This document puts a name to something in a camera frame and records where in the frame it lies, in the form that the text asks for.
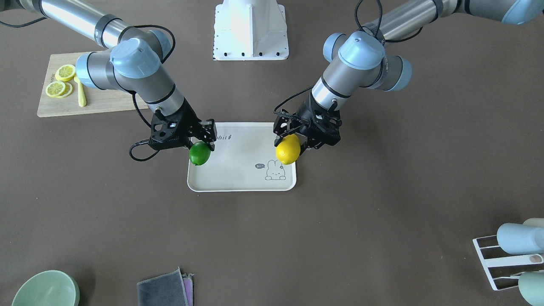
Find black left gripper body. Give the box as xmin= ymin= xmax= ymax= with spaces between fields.
xmin=295 ymin=94 xmax=342 ymax=148

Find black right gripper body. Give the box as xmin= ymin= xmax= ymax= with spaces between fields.
xmin=148 ymin=99 xmax=201 ymax=150

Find green lime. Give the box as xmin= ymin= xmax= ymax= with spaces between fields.
xmin=189 ymin=141 xmax=211 ymax=165

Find yellow lemon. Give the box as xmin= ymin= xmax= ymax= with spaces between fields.
xmin=275 ymin=134 xmax=301 ymax=165

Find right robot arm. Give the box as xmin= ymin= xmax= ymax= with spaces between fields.
xmin=1 ymin=0 xmax=216 ymax=151

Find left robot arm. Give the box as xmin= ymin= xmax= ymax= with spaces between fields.
xmin=273 ymin=0 xmax=543 ymax=164

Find cream rabbit print tray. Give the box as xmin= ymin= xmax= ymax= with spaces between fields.
xmin=187 ymin=122 xmax=297 ymax=192

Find bamboo cutting board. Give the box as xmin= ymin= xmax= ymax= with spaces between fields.
xmin=37 ymin=52 xmax=135 ymax=117

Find yellow plastic knife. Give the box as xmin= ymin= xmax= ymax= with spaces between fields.
xmin=74 ymin=75 xmax=87 ymax=107

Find hidden lemon slice underneath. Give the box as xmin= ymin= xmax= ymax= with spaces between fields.
xmin=56 ymin=82 xmax=74 ymax=98

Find upper lemon slice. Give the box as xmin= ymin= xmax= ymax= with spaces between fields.
xmin=54 ymin=64 xmax=76 ymax=82

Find lemon slice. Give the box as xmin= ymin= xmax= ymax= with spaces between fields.
xmin=45 ymin=81 xmax=68 ymax=97
xmin=54 ymin=64 xmax=76 ymax=82

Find lower lemon slice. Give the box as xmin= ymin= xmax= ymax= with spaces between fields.
xmin=45 ymin=81 xmax=68 ymax=97

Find pink cloth under grey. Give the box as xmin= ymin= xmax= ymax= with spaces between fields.
xmin=182 ymin=273 xmax=194 ymax=306

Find grey folded cloth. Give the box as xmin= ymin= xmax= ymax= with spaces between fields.
xmin=137 ymin=269 xmax=187 ymax=306

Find mint green bowl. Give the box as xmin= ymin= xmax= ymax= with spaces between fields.
xmin=12 ymin=270 xmax=80 ymax=306

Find light blue cup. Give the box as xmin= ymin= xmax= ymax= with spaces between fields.
xmin=496 ymin=223 xmax=544 ymax=255

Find cream white cup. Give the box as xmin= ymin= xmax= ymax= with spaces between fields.
xmin=522 ymin=218 xmax=544 ymax=228

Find mint green cup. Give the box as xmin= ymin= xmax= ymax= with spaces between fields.
xmin=518 ymin=272 xmax=544 ymax=306

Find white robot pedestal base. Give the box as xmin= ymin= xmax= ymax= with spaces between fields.
xmin=212 ymin=0 xmax=289 ymax=61

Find white wire cup rack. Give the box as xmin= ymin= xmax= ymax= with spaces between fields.
xmin=472 ymin=235 xmax=544 ymax=291

